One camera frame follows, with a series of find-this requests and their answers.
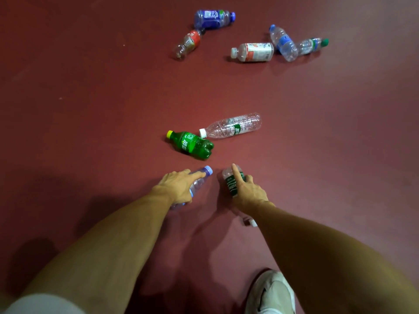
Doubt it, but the green bottle with yellow cap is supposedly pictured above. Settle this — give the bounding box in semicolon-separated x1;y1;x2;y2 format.
166;130;215;160

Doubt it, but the clear bottle with blue label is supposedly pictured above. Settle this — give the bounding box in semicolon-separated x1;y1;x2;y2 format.
269;24;299;62

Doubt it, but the person's right forearm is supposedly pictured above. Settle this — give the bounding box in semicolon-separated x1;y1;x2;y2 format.
251;201;419;314

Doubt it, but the person's left hand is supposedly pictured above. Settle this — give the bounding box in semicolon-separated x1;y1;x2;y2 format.
153;169;207;205

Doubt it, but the clear bottle with red label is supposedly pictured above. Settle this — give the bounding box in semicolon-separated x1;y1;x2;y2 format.
173;28;206;60

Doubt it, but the blue bottle with blue cap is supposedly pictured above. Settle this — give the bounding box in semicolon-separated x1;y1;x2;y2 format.
194;9;236;30

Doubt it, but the white shoe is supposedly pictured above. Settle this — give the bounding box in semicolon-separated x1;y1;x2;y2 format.
244;270;296;314

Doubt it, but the person's right hand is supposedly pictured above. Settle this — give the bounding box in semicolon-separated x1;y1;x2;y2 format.
231;163;275;216

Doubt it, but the clear bottle with dark green label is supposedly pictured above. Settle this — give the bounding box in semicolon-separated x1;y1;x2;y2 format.
222;165;258;228

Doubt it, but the clear bottle with purple cap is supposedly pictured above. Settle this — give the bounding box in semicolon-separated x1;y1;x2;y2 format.
170;165;213;211

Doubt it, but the person's left forearm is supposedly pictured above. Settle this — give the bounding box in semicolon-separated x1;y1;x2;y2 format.
18;188;174;314

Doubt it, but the clear bottle with green cap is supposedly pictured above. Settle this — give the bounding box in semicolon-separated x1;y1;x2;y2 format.
296;37;329;56

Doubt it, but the white shirt sleeve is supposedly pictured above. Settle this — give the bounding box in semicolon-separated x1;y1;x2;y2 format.
3;293;86;314

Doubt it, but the clear bottle with white label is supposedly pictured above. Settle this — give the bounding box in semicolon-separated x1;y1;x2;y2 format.
230;42;275;63

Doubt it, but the clear bottle with white cap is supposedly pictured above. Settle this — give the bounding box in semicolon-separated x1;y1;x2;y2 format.
199;113;262;140

